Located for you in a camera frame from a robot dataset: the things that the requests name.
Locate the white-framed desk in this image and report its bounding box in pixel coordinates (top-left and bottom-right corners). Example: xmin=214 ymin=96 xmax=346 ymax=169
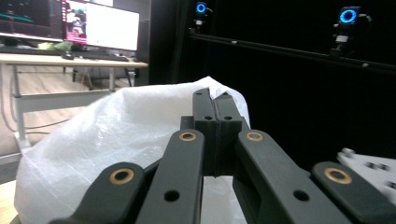
xmin=0 ymin=52 xmax=149 ymax=153

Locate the black keyboard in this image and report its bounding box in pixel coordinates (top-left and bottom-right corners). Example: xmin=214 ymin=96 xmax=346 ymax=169
xmin=74 ymin=51 xmax=131 ymax=63

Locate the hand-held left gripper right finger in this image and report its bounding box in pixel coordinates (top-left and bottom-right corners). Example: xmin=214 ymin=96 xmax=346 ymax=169
xmin=214 ymin=91 xmax=250 ymax=178

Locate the bright-screen monitor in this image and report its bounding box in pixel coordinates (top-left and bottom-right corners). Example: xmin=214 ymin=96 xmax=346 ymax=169
xmin=63 ymin=0 xmax=141 ymax=52

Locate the green cloth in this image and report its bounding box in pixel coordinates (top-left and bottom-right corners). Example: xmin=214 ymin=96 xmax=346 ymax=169
xmin=37 ymin=40 xmax=75 ymax=52

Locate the black mounting rail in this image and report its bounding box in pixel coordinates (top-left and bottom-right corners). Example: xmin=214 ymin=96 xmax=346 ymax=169
xmin=188 ymin=32 xmax=396 ymax=77

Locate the black computer tower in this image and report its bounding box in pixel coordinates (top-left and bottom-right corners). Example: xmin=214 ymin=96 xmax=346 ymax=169
xmin=135 ymin=19 xmax=153 ymax=63

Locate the small blue-ring camera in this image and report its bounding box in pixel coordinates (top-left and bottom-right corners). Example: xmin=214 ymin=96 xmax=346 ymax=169
xmin=189 ymin=1 xmax=214 ymax=35

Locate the white plastic bag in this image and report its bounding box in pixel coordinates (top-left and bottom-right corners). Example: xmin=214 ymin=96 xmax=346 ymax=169
xmin=13 ymin=76 xmax=251 ymax=224

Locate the dark-screen monitor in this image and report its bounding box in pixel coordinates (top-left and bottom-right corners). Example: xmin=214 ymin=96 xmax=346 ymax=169
xmin=0 ymin=0 xmax=65 ymax=42

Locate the large blue-ring camera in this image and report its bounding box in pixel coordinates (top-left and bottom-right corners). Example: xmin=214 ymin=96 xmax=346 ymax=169
xmin=329 ymin=5 xmax=373 ymax=59

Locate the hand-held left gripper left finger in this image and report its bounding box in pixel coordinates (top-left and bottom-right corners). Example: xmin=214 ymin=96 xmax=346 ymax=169
xmin=180 ymin=88 xmax=219 ymax=178

